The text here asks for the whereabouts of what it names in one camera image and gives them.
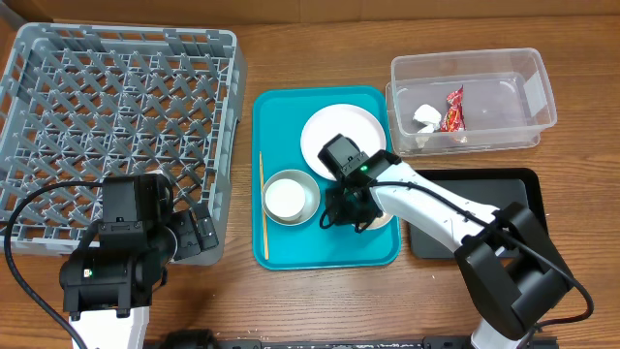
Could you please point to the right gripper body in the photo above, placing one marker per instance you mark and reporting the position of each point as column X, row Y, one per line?
column 346, row 205

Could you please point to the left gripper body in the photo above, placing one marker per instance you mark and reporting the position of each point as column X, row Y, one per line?
column 188, row 240

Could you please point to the grey bowl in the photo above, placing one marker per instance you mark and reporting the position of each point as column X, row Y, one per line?
column 312, row 193

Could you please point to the white cup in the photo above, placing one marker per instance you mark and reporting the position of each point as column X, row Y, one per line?
column 285, row 199

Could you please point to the white napkin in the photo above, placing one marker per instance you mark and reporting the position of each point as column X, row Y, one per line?
column 429, row 117

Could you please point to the red snack wrapper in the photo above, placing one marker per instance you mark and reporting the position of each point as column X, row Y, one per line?
column 453, row 120

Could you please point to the small pink plate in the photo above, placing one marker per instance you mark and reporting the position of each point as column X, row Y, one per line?
column 380, row 221

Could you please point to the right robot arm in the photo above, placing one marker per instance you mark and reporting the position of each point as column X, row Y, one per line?
column 512, row 270

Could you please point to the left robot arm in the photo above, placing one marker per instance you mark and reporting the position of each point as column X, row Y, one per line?
column 123, row 257

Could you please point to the teal serving tray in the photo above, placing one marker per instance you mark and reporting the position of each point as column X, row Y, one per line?
column 278, row 120

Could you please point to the large white plate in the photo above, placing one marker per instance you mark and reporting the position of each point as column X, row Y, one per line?
column 351, row 121

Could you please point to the wooden chopstick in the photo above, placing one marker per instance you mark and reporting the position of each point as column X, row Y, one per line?
column 265, row 231

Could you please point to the black tray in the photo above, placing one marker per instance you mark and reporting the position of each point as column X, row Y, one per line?
column 497, row 187

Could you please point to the grey dish rack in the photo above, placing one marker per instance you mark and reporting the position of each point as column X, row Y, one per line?
column 82, row 102

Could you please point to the clear plastic bin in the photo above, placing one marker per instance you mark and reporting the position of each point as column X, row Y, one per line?
column 507, row 100

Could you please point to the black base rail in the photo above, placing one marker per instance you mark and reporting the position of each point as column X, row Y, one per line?
column 207, row 339

